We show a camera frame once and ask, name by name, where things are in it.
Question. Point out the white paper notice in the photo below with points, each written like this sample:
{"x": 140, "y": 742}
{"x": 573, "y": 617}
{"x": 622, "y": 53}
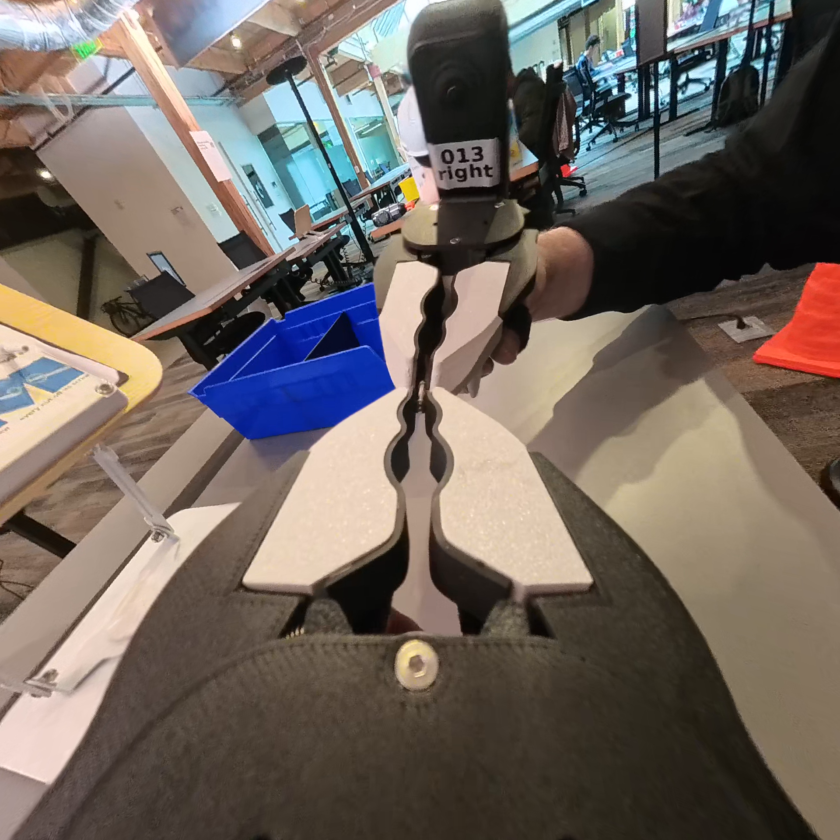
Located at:
{"x": 210, "y": 154}

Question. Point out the person's right forearm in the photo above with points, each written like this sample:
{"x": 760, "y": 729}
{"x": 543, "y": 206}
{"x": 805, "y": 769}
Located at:
{"x": 722, "y": 216}

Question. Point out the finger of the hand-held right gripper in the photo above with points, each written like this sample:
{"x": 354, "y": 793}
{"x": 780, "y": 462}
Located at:
{"x": 476, "y": 315}
{"x": 400, "y": 315}

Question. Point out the black bicycle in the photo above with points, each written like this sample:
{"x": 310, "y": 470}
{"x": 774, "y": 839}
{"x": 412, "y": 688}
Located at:
{"x": 121, "y": 315}

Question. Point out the floor power outlet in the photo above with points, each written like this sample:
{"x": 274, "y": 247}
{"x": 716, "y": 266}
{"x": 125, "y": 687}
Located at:
{"x": 745, "y": 330}

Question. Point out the black backpack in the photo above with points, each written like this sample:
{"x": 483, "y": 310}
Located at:
{"x": 738, "y": 98}

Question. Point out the person's right hand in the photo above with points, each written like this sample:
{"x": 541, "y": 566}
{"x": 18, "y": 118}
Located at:
{"x": 564, "y": 275}

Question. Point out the wooden instruction board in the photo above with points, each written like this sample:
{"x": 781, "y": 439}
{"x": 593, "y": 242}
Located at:
{"x": 65, "y": 394}

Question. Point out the silver air duct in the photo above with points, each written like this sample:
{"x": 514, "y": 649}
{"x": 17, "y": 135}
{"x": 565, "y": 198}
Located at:
{"x": 39, "y": 33}

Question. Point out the small black framed screen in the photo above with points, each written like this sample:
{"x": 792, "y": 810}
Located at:
{"x": 161, "y": 269}

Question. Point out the blue plastic bin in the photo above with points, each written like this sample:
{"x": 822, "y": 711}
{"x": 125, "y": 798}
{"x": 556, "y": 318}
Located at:
{"x": 295, "y": 400}

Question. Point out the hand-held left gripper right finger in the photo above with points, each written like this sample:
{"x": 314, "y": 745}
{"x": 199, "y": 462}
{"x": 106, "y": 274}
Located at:
{"x": 512, "y": 518}

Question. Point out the black office chair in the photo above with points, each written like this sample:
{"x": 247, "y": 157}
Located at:
{"x": 239, "y": 249}
{"x": 161, "y": 295}

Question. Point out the black floor lamp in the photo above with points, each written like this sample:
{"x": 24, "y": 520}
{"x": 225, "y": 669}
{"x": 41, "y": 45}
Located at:
{"x": 287, "y": 65}

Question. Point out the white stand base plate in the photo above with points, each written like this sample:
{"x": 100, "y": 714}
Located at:
{"x": 197, "y": 522}

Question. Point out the brown office desk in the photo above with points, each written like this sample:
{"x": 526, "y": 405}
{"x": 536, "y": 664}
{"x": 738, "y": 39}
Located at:
{"x": 315, "y": 239}
{"x": 216, "y": 289}

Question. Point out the orange traffic cone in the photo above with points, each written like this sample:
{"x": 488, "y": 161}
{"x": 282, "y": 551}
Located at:
{"x": 814, "y": 328}

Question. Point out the clear acrylic board stand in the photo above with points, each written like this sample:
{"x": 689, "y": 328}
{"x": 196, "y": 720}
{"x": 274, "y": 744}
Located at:
{"x": 134, "y": 492}

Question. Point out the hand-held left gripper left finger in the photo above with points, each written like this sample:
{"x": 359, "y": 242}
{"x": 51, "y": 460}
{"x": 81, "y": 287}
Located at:
{"x": 328, "y": 512}

